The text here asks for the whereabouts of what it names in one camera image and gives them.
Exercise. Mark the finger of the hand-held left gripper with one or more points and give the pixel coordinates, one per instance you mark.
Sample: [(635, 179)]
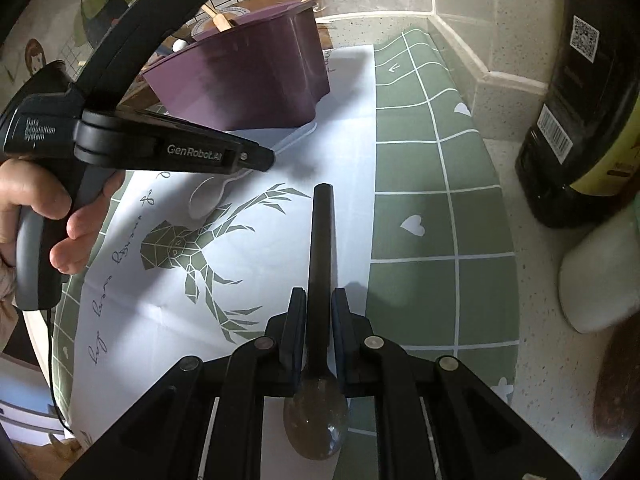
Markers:
[(145, 20), (257, 159)]

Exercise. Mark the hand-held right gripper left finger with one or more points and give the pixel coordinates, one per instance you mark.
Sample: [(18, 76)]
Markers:
[(297, 322)]

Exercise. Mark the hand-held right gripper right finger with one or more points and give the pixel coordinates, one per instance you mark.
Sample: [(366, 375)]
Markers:
[(341, 325)]

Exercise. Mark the white spoon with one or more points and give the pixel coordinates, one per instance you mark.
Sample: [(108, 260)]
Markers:
[(205, 201)]

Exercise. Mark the purple utensil holder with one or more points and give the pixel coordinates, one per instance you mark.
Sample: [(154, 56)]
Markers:
[(240, 80)]

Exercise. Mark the person's left hand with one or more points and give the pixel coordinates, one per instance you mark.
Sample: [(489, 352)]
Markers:
[(85, 225)]

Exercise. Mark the white deer-print paper sheet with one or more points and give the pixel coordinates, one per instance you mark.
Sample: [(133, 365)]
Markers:
[(250, 280)]

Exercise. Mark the green checkered mat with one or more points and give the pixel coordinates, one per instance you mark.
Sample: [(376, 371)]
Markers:
[(425, 170)]

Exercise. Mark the white rounded container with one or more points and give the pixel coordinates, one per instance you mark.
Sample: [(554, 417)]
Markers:
[(600, 275)]

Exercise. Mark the brown wooden object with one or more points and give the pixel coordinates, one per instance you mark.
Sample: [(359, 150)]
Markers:
[(617, 385)]

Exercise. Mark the dark glass bottle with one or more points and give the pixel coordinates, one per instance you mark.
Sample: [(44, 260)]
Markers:
[(585, 125)]

